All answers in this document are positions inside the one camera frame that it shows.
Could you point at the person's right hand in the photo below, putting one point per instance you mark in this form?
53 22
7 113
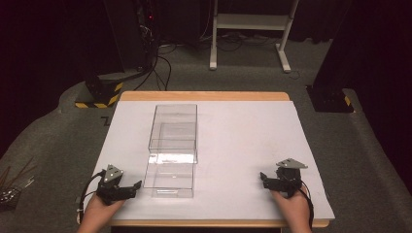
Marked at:
292 207

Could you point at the wooden table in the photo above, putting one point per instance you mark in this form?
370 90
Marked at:
204 95

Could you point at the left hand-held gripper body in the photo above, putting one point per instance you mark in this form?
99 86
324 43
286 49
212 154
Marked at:
110 184

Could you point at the clear plastic drawer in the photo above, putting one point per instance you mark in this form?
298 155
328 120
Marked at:
169 179

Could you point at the black stand with striped base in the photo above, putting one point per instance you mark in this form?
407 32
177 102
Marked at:
103 87

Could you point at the black stand with dark base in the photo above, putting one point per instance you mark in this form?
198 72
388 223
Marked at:
330 93

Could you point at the clear plastic drawer housing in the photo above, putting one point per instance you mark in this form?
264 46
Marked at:
173 132

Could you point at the white table mat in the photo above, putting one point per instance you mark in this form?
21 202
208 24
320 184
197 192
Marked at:
246 145

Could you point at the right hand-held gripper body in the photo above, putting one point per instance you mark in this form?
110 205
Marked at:
288 179

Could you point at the white metal stand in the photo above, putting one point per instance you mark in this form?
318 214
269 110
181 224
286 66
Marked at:
252 22

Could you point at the person's left hand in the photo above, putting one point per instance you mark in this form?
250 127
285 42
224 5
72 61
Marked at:
103 210

